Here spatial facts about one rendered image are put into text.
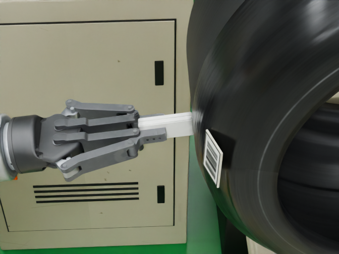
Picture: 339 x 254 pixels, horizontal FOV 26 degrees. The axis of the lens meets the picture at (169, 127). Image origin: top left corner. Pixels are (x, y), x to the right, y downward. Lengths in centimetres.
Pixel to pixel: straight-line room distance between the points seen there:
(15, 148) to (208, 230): 136
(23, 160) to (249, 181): 29
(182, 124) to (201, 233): 132
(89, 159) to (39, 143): 8
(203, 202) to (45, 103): 74
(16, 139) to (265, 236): 34
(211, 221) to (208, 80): 147
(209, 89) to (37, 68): 91
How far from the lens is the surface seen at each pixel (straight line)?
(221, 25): 83
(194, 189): 234
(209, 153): 85
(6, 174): 96
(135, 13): 158
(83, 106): 99
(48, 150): 95
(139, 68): 167
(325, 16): 73
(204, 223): 226
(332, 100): 129
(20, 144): 95
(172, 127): 94
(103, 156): 92
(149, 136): 94
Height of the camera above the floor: 182
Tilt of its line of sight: 46 degrees down
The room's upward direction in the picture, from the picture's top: straight up
